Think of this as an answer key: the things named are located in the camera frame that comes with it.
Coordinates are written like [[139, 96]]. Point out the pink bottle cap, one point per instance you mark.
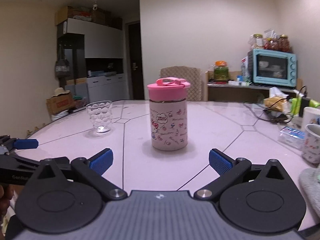
[[167, 90]]

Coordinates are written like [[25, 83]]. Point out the brown cardboard box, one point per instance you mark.
[[100, 17]]

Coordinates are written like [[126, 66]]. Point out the tan cardboard box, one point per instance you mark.
[[63, 15]]

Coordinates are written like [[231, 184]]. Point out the person's left hand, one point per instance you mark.
[[4, 200]]

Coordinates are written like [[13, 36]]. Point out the wooden side shelf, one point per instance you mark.
[[225, 92]]

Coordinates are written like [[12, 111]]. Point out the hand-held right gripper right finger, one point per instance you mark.
[[220, 163]]

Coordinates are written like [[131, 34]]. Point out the grey cloth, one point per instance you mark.
[[311, 190]]

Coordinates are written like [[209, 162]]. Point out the cardboard box red print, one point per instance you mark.
[[60, 105]]

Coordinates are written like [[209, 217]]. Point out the white printed snack bag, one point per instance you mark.
[[245, 67]]

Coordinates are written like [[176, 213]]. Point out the jar with pale contents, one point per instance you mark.
[[257, 42]]

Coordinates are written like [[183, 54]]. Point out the small jar with red contents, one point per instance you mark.
[[271, 44]]

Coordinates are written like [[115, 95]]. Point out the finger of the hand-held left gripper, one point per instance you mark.
[[22, 162], [25, 144]]

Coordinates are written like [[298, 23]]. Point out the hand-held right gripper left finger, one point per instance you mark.
[[101, 163]]

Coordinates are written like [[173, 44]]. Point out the orange lid pickle jar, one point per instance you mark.
[[221, 72]]

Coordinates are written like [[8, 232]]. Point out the large jar with red contents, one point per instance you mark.
[[284, 43]]

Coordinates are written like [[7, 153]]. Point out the printed white mug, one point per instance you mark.
[[312, 145]]

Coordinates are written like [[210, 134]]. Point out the teal toaster oven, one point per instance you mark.
[[273, 67]]

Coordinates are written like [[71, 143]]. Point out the straw hat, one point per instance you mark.
[[61, 92]]

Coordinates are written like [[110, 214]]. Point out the beige quilted chair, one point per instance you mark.
[[192, 80]]

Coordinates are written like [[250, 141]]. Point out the yellow bread bag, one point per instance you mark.
[[275, 103]]

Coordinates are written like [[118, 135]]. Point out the clear plastic box blue label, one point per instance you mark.
[[291, 137]]

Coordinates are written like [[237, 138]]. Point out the grey and black cabinet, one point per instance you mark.
[[102, 42]]

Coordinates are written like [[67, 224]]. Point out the flat white box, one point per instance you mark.
[[237, 82]]

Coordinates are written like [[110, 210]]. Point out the grey hanging bag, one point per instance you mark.
[[62, 66]]

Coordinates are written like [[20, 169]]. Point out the white plastic bag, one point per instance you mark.
[[277, 92]]

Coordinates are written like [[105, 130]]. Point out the dark door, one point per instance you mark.
[[135, 62]]

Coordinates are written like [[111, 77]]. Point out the clear dimpled glass cup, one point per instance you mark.
[[99, 115]]

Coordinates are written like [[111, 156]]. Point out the black smartphone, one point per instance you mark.
[[278, 118]]

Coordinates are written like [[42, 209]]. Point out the white security camera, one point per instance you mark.
[[95, 7]]

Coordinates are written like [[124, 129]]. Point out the green tissue box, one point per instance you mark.
[[296, 106]]

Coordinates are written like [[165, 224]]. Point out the pink printed bottle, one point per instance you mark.
[[168, 127]]

